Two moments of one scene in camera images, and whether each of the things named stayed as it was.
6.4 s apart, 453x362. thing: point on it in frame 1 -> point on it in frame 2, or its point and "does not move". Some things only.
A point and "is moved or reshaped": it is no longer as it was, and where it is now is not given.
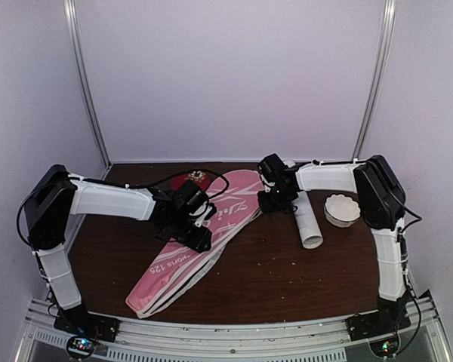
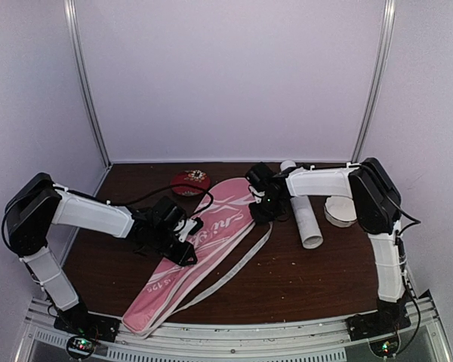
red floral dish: x=202 y=179 does not move
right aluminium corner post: x=385 y=47 does not move
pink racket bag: x=236 y=198 is moved or reshaped
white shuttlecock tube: x=312 y=238 does not move
